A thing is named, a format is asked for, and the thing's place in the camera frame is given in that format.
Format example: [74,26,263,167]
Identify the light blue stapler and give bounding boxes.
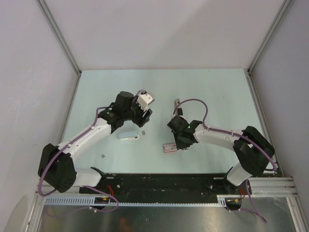
[118,131,139,140]

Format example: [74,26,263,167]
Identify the aluminium frame post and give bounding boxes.
[35,0,82,74]
[247,0,294,73]

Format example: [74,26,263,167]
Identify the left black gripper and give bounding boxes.
[123,96,152,127]

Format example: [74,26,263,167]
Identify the left aluminium frame post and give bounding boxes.
[35,0,82,74]

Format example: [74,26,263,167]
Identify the grey cable duct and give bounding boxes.
[44,195,227,207]

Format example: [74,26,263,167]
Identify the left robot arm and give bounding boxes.
[38,90,155,196]

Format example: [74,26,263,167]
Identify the black staple remover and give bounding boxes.
[174,99,183,116]

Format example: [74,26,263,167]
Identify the red staple box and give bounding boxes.
[163,144,177,153]

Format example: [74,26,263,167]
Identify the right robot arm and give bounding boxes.
[167,116,276,194]

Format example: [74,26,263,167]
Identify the right aluminium frame post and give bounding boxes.
[247,0,294,73]

